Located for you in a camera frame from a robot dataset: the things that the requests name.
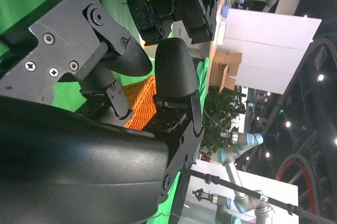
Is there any brown cardboard box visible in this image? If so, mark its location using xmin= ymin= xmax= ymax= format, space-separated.
xmin=212 ymin=50 xmax=243 ymax=93

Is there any orange wicker basket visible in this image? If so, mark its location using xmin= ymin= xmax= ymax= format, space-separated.
xmin=121 ymin=75 xmax=158 ymax=131

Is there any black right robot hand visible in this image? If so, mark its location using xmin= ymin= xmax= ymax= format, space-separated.
xmin=0 ymin=0 xmax=205 ymax=224

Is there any green leafy plant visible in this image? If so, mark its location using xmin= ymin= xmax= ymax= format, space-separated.
xmin=201 ymin=86 xmax=247 ymax=160

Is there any black rod with clamps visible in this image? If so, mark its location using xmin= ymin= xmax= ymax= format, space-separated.
xmin=181 ymin=168 xmax=337 ymax=224

